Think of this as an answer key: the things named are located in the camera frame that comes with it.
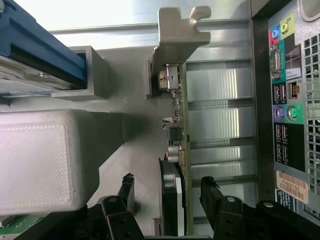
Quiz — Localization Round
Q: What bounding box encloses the grey parts rack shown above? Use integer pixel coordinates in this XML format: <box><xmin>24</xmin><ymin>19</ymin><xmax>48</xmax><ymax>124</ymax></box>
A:
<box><xmin>0</xmin><ymin>44</ymin><xmax>166</xmax><ymax>240</ymax></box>

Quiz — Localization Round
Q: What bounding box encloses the green RAM stick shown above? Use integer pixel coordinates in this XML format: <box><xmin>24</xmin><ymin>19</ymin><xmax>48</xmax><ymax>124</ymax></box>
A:
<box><xmin>0</xmin><ymin>214</ymin><xmax>46</xmax><ymax>229</ymax></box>

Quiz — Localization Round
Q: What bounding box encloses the black open PC case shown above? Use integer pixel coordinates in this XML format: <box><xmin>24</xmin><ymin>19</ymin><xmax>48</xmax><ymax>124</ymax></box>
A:
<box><xmin>250</xmin><ymin>0</ymin><xmax>320</xmax><ymax>240</ymax></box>

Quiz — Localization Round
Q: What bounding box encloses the hard disk in blue carrier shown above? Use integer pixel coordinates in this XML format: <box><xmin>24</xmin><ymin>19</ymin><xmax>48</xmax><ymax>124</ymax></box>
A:
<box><xmin>0</xmin><ymin>0</ymin><xmax>89</xmax><ymax>99</ymax></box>

